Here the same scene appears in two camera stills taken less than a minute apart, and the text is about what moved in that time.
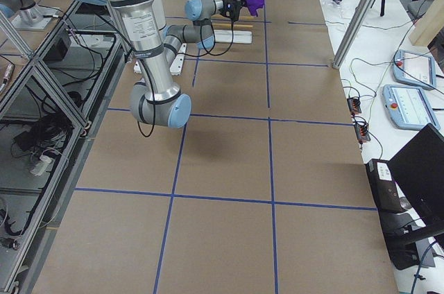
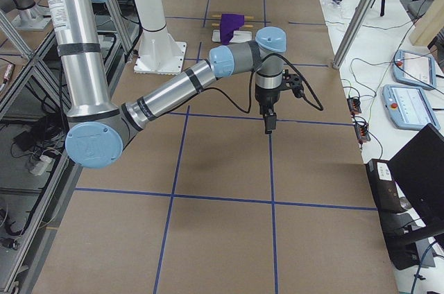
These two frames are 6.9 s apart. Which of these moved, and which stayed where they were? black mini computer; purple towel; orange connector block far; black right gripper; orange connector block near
Moved: black right gripper; purple towel
Stayed: black mini computer; orange connector block far; orange connector block near
